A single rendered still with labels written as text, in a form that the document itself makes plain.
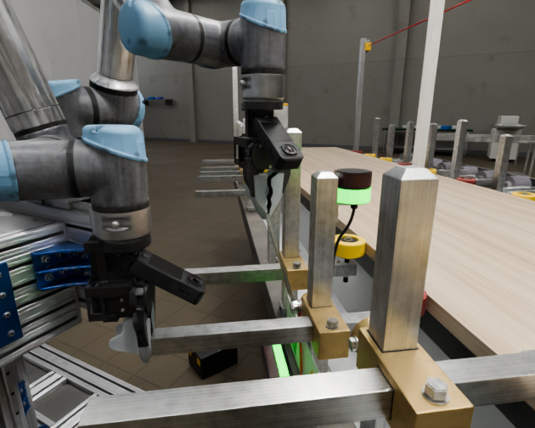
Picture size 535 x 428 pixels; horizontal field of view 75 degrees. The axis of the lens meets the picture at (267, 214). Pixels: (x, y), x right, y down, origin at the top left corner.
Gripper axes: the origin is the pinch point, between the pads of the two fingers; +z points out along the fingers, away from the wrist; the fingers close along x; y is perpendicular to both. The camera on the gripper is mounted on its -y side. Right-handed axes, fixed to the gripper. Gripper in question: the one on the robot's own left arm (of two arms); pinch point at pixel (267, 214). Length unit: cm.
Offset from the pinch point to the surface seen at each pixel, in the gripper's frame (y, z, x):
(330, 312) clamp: -15.0, 13.7, -4.1
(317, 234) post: -12.1, 0.5, -2.6
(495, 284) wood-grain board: -25.7, 10.5, -32.1
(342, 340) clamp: -20.3, 15.2, -2.4
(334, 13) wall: 998, -302, -794
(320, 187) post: -11.9, -7.4, -2.9
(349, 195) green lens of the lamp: -14.3, -6.1, -6.7
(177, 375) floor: 83, 104, 2
